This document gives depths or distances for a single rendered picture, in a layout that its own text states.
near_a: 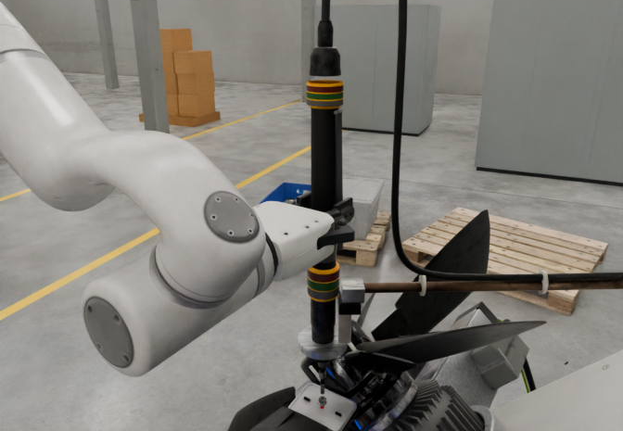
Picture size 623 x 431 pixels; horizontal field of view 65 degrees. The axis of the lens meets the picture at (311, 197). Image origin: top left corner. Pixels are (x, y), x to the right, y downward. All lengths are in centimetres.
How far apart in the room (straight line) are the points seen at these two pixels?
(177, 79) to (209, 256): 872
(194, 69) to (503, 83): 502
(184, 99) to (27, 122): 847
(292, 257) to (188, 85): 844
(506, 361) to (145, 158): 79
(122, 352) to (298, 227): 21
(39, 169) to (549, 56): 583
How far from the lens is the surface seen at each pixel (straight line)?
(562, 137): 621
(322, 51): 58
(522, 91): 613
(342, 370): 81
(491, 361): 103
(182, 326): 41
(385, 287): 68
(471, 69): 1286
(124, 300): 39
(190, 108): 891
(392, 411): 81
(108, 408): 272
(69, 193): 47
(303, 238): 51
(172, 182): 38
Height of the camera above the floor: 173
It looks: 20 degrees down
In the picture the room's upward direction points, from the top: straight up
